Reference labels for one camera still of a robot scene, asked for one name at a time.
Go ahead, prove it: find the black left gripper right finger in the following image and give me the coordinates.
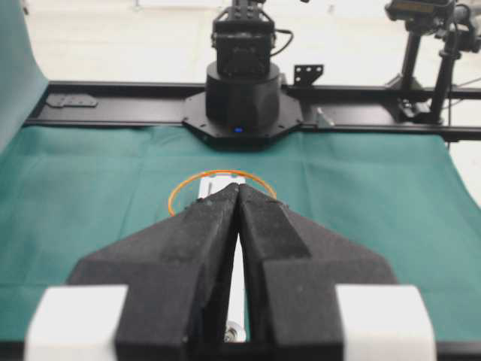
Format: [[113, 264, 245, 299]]
[[237, 185, 398, 360]]

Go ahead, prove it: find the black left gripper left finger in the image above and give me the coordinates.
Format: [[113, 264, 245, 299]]
[[68, 184, 240, 360]]

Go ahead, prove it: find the orange rubber band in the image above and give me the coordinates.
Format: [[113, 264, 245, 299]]
[[167, 169, 277, 217]]

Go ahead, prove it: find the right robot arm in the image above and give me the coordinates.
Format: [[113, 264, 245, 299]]
[[182, 1, 303, 147]]

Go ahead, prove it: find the silver shaft pulley near left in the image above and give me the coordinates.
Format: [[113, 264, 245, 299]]
[[224, 320, 247, 343]]

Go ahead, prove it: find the green table cloth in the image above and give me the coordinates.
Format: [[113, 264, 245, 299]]
[[1, 1, 480, 341]]

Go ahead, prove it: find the aluminium extrusion rail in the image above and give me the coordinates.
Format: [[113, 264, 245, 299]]
[[198, 174, 246, 198]]

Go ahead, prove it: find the black corner bracket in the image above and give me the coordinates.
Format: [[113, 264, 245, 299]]
[[293, 64, 324, 86]]

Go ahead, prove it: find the black frame rail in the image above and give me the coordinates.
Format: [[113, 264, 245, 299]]
[[24, 81, 480, 147]]

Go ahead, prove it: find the black camera stand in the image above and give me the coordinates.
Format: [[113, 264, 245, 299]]
[[384, 1, 480, 125]]

